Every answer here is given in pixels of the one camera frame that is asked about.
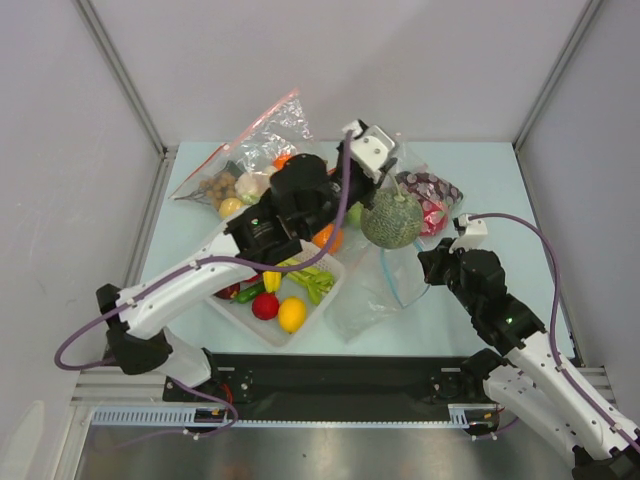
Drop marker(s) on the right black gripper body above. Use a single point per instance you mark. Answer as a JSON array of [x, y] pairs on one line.
[[435, 262]]

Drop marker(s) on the small bag with brown grapes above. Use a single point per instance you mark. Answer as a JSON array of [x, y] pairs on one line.
[[212, 182]]

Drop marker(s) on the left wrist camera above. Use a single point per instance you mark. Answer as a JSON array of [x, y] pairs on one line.
[[371, 147]]

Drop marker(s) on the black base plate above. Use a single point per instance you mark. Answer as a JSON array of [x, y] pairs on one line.
[[313, 382]]

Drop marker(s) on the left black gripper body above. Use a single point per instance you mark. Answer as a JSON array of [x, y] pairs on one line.
[[363, 191]]

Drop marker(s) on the white slotted cable duct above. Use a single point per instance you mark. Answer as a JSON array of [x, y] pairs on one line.
[[459, 416]]

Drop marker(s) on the orange fake orange in bag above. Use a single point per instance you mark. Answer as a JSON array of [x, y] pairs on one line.
[[281, 161]]

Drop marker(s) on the dark red fake apple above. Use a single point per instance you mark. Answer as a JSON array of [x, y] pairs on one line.
[[228, 293]]

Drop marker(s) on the white fake cauliflower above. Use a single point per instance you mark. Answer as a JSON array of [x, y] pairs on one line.
[[251, 184]]

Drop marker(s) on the yellow fake lemon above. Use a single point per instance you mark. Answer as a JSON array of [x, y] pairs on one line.
[[292, 314]]

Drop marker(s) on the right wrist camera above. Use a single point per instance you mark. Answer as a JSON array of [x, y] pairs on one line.
[[471, 233]]

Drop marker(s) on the white plastic basket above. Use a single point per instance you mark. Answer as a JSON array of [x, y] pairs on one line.
[[269, 332]]

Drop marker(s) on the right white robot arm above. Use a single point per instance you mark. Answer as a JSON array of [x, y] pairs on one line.
[[519, 371]]

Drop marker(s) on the red zip bag with strawberries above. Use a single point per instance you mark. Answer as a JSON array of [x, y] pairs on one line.
[[422, 182]]

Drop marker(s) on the red zip bag with oranges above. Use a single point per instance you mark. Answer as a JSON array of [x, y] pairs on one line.
[[345, 235]]

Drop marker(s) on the yellow fake egg fruit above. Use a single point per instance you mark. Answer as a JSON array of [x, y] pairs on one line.
[[229, 206]]

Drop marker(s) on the large crinkled red zip bag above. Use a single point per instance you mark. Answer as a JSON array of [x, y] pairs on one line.
[[281, 129]]

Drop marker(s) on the green fake chili pepper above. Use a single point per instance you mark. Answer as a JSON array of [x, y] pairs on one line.
[[249, 294]]

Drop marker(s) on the blue zip clear bag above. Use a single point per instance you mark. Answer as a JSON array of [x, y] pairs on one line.
[[380, 284]]

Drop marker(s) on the red fake tomato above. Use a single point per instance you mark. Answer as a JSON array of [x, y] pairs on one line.
[[265, 306]]

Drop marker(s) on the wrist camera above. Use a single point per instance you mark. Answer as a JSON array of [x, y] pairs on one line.
[[371, 147], [471, 233]]

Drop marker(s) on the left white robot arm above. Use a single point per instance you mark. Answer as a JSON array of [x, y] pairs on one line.
[[253, 241]]

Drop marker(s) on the green fake cabbage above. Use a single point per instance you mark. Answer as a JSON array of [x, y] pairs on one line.
[[354, 215]]

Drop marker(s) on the yellow fake banana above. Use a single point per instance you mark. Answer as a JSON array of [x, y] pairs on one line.
[[272, 281]]

